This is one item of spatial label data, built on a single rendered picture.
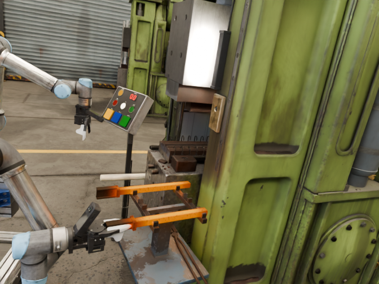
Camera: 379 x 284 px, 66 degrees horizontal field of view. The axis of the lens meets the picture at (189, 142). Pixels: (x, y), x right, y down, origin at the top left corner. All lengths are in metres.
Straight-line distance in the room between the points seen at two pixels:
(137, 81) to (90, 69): 3.21
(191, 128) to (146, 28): 4.66
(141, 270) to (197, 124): 1.00
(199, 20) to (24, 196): 1.05
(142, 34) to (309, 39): 5.17
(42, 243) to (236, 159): 0.81
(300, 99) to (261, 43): 0.39
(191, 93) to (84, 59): 7.96
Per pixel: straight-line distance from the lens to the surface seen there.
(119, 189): 1.29
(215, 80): 1.40
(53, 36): 9.39
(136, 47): 6.39
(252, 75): 1.25
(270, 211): 1.68
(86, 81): 1.80
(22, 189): 1.14
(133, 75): 6.41
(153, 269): 1.33
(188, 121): 1.90
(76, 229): 1.06
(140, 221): 1.11
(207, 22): 1.52
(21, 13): 9.46
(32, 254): 1.06
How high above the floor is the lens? 1.55
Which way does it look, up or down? 18 degrees down
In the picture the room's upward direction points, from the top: 9 degrees clockwise
